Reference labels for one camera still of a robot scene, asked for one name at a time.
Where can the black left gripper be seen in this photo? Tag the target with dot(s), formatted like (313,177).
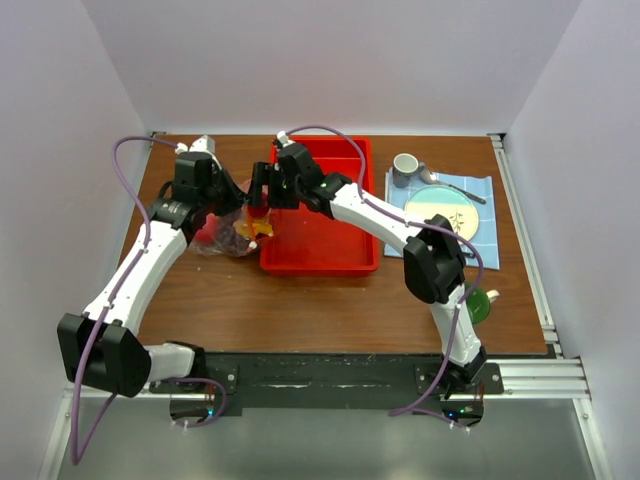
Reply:
(237,197)

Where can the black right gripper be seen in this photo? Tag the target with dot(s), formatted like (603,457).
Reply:
(266,174)

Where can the yellow orange segments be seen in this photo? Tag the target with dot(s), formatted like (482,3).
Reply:
(253,229)

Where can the clear zip top bag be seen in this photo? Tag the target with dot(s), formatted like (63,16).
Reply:
(255,245)

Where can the dark purple grape bunch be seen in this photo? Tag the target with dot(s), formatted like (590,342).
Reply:
(229,243)

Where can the red apple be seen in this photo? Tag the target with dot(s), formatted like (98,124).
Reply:
(206,235)

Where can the red pomegranate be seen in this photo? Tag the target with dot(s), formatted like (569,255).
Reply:
(258,212)

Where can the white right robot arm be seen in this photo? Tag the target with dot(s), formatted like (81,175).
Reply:
(433,261)

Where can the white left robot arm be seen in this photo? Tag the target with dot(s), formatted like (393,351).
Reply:
(99,347)

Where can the red plastic tray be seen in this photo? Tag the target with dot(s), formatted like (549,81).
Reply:
(310,244)

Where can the white grey mug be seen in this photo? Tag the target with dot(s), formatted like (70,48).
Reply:
(404,167)

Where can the metal spoon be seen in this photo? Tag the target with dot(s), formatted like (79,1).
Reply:
(429,177)

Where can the round blue yellow plate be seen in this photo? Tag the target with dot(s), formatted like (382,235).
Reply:
(460,211)

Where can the blue checked cloth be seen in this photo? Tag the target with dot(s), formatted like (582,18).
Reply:
(485,240)

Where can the green inside mug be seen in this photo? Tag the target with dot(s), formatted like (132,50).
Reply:
(479,303)

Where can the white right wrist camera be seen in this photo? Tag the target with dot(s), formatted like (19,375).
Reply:
(282,140)

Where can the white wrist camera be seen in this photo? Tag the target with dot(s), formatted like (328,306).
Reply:
(282,140)
(203,144)

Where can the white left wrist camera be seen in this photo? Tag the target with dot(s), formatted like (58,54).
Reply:
(203,144)

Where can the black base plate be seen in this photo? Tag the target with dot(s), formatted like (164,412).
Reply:
(229,383)

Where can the aluminium frame rail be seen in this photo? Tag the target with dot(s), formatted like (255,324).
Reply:
(556,378)

